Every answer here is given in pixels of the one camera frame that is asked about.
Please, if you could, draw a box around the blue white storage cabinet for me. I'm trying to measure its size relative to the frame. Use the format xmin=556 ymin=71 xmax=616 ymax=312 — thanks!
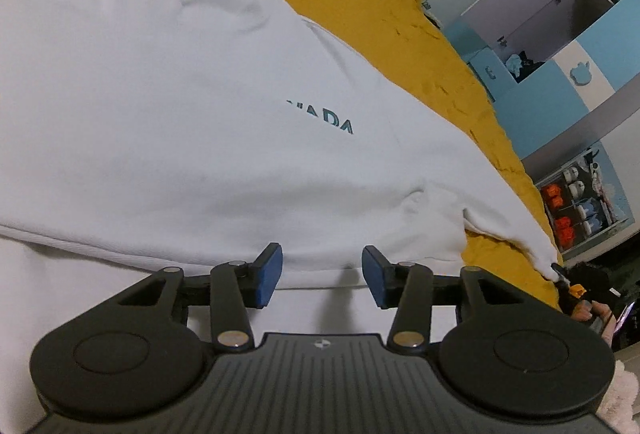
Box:
xmin=444 ymin=0 xmax=639 ymax=159

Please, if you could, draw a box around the shelf with small toys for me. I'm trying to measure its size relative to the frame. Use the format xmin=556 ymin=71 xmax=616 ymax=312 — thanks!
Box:
xmin=536 ymin=142 xmax=634 ymax=261

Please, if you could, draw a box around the white Nevada sweatshirt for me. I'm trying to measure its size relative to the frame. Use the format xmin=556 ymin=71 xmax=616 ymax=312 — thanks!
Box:
xmin=1 ymin=0 xmax=556 ymax=433

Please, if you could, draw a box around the person's right hand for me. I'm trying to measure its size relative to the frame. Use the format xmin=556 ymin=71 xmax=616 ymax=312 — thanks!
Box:
xmin=570 ymin=301 xmax=617 ymax=346

